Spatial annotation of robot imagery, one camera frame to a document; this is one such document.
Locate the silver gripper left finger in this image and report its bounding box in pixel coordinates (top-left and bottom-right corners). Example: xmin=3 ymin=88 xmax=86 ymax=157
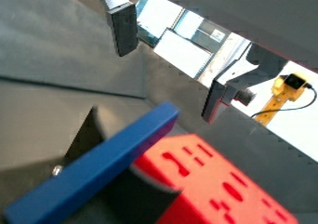
xmin=104 ymin=0 xmax=137 ymax=57

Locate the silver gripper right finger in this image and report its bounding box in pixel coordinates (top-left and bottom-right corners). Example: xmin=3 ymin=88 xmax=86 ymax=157
xmin=201 ymin=43 xmax=288 ymax=124

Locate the blue rectangular block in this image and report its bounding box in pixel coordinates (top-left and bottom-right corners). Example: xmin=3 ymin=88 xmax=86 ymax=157
xmin=3 ymin=102 xmax=178 ymax=224

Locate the red shape-sorting board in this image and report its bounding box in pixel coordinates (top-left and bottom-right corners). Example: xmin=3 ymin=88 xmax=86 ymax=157
xmin=134 ymin=134 xmax=297 ymax=224

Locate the black curved fixture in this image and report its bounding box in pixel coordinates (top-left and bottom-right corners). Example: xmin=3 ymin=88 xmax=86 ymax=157
xmin=60 ymin=107 xmax=178 ymax=224

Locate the yellow camera mount stand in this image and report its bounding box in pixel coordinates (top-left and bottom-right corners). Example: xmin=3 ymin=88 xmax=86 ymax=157
xmin=253 ymin=73 xmax=307 ymax=125

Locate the black cable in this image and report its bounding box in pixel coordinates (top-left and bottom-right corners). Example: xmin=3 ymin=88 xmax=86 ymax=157
xmin=249 ymin=82 xmax=318 ymax=120

